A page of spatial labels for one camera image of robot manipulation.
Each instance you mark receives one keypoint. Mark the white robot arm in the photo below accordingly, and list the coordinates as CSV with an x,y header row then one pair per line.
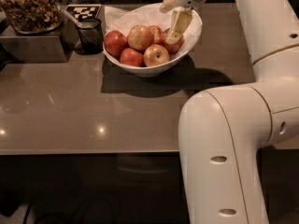
x,y
220,130

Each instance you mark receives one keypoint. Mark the top centre yellow-red apple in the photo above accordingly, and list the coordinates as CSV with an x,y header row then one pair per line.
x,y
140,37

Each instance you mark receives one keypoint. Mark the black mesh cup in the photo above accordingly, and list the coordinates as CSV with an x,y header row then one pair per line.
x,y
91,36

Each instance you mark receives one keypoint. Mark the grey metal box stand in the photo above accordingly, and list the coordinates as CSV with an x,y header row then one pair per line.
x,y
51,47

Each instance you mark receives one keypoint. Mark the yellow-red apple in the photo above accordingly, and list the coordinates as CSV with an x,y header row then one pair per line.
x,y
155,55
140,37

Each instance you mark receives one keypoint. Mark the glass jar of nuts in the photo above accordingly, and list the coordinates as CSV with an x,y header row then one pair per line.
x,y
32,17

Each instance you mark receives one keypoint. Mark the black white fiducial marker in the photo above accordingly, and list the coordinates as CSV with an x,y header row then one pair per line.
x,y
84,12

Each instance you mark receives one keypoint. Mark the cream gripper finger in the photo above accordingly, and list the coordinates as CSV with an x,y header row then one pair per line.
x,y
180,21
168,5

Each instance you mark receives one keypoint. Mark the back small red apple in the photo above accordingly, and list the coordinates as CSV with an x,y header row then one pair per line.
x,y
157,31

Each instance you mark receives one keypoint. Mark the white paper liner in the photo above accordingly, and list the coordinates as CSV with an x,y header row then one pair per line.
x,y
123,20

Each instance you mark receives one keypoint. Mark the white utensil in cup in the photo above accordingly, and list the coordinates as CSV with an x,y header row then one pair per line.
x,y
75,21

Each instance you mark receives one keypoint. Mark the white ceramic bowl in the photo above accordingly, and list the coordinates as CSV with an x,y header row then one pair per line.
x,y
155,70

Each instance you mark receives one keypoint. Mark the front centre yellow-red apple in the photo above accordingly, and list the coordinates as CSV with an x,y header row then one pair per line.
x,y
155,55

